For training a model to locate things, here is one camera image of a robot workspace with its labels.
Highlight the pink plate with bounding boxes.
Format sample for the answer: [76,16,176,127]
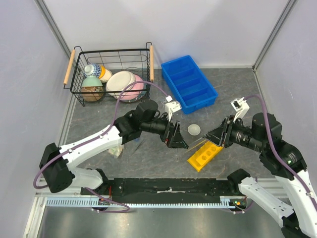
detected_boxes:
[120,83,144,101]

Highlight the black wire dish basket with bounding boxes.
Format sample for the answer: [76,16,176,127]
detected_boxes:
[63,42,154,106]

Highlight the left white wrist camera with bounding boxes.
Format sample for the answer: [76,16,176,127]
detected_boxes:
[164,101,181,121]

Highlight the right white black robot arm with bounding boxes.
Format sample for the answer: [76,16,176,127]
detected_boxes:
[203,113,317,238]

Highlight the cream white plate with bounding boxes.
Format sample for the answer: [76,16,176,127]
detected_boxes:
[106,71,135,98]

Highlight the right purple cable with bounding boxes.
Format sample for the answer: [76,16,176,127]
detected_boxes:
[245,94,317,211]

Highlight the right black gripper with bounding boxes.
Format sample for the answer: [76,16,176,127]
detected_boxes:
[202,114,266,152]

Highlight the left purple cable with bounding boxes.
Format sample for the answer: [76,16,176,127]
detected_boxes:
[33,81,173,190]

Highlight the blue plastic divided bin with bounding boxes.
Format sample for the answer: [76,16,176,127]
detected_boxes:
[161,55,218,115]

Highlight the yellow white bowl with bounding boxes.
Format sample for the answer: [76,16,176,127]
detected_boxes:
[99,65,112,83]

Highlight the yellow test tube rack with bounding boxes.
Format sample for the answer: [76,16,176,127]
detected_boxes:
[187,140,223,172]

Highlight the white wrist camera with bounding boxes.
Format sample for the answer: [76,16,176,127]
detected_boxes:
[164,101,181,121]
[230,97,250,122]

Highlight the mint green bowl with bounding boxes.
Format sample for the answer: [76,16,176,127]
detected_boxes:
[82,75,103,87]

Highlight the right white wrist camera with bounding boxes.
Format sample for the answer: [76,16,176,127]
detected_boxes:
[230,97,250,122]

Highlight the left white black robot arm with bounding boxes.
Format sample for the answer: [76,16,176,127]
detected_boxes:
[39,100,188,195]

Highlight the blue white patterned bowl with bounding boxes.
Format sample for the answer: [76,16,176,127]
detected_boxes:
[84,63,102,78]

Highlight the brown ceramic bowl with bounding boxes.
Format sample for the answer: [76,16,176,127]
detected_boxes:
[81,86,104,102]

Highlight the purple cable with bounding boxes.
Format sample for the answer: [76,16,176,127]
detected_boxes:
[245,94,317,211]
[33,81,173,190]

